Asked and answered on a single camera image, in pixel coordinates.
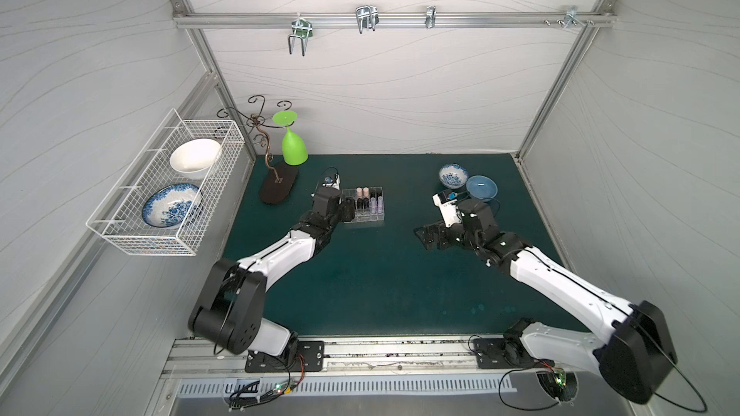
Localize metal double hook left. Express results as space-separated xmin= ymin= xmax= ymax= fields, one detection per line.
xmin=287 ymin=17 xmax=313 ymax=56

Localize clear acrylic lipstick organizer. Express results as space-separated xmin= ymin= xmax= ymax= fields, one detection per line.
xmin=342 ymin=187 xmax=385 ymax=227

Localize white bowl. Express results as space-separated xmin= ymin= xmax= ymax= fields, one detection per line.
xmin=170 ymin=139 xmax=222 ymax=180

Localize blue floral plate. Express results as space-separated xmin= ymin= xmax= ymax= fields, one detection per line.
xmin=142 ymin=183 xmax=202 ymax=228

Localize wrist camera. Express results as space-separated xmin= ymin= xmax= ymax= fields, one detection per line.
xmin=433 ymin=190 xmax=462 ymax=228
xmin=316 ymin=173 xmax=341 ymax=190

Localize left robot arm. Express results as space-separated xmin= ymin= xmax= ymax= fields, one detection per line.
xmin=188 ymin=186 xmax=354 ymax=361

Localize copper wire stand black base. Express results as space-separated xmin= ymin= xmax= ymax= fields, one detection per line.
xmin=217 ymin=94 xmax=299 ymax=205

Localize metal double hook middle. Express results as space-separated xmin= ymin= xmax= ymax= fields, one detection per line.
xmin=356 ymin=5 xmax=380 ymax=34

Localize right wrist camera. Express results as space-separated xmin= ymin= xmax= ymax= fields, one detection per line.
xmin=433 ymin=190 xmax=462 ymax=228

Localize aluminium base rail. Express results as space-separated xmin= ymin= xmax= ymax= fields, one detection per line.
xmin=160 ymin=332 xmax=636 ymax=381

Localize right base cable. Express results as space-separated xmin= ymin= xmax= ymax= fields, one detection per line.
xmin=466 ymin=330 xmax=562 ymax=410

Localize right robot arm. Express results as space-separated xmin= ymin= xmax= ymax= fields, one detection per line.
xmin=414 ymin=194 xmax=678 ymax=404

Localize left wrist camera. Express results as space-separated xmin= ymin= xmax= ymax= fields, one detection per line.
xmin=316 ymin=173 xmax=341 ymax=190

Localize light blue bowl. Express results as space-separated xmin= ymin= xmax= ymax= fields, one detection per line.
xmin=466 ymin=175 xmax=498 ymax=202

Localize round floor port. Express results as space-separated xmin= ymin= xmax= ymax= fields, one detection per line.
xmin=536 ymin=368 xmax=579 ymax=404

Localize blue floral bowl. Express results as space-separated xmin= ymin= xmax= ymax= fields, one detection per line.
xmin=439 ymin=163 xmax=469 ymax=190

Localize left base cables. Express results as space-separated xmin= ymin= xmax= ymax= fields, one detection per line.
xmin=226 ymin=351 xmax=308 ymax=411

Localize white cable duct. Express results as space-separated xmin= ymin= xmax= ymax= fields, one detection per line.
xmin=177 ymin=374 xmax=518 ymax=399

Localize aluminium cross rail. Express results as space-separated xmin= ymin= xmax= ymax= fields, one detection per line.
xmin=173 ymin=6 xmax=618 ymax=31

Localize metal hook right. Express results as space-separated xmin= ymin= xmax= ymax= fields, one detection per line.
xmin=543 ymin=7 xmax=595 ymax=30

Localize white wire basket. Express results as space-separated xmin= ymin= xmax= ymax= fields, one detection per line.
xmin=86 ymin=110 xmax=244 ymax=256

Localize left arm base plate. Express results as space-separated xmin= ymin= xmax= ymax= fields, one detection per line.
xmin=244 ymin=340 xmax=325 ymax=374

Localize metal clip hook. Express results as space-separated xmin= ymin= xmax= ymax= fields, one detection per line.
xmin=425 ymin=6 xmax=437 ymax=30

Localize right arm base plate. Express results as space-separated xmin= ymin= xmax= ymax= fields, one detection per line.
xmin=468 ymin=335 xmax=555 ymax=370

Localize metal double hook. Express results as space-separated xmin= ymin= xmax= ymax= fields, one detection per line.
xmin=356 ymin=5 xmax=380 ymax=34
xmin=287 ymin=17 xmax=313 ymax=56

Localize green plastic goblet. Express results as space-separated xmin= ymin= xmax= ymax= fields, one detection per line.
xmin=273 ymin=110 xmax=308 ymax=166

